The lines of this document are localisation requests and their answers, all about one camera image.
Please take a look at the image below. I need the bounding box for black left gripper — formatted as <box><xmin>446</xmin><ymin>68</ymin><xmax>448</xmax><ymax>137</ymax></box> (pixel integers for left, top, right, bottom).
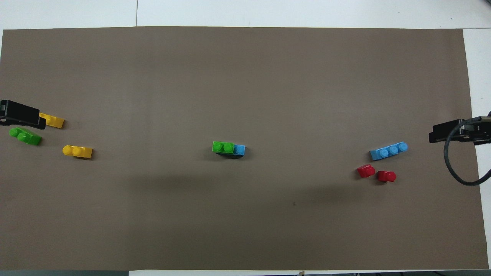
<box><xmin>0</xmin><ymin>100</ymin><xmax>46</xmax><ymax>129</ymax></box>

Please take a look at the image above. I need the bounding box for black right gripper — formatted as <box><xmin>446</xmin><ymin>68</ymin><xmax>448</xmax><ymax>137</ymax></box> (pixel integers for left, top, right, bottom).
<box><xmin>429</xmin><ymin>115</ymin><xmax>491</xmax><ymax>145</ymax></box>

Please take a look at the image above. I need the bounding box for brown paper table mat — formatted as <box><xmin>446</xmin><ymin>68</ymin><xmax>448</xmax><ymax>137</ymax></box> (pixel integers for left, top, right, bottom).
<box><xmin>0</xmin><ymin>26</ymin><xmax>489</xmax><ymax>271</ymax></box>

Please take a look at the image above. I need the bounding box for yellow two-stud toy block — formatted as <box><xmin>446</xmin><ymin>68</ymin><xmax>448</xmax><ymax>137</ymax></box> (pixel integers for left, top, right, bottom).
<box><xmin>39</xmin><ymin>113</ymin><xmax>65</xmax><ymax>128</ymax></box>
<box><xmin>63</xmin><ymin>145</ymin><xmax>93</xmax><ymax>159</ymax></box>

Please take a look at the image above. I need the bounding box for green two-stud toy block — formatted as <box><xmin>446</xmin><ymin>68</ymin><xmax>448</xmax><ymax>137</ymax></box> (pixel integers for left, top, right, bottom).
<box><xmin>212</xmin><ymin>141</ymin><xmax>234</xmax><ymax>154</ymax></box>
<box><xmin>9</xmin><ymin>127</ymin><xmax>42</xmax><ymax>146</ymax></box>

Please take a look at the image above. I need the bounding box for blue three-stud toy block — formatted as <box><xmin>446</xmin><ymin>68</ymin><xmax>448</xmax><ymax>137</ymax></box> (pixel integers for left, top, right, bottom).
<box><xmin>369</xmin><ymin>142</ymin><xmax>409</xmax><ymax>161</ymax></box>
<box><xmin>215</xmin><ymin>145</ymin><xmax>246</xmax><ymax>158</ymax></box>

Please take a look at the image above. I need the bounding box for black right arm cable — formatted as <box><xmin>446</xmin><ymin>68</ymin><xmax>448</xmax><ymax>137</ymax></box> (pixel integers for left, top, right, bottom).
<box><xmin>444</xmin><ymin>117</ymin><xmax>491</xmax><ymax>187</ymax></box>

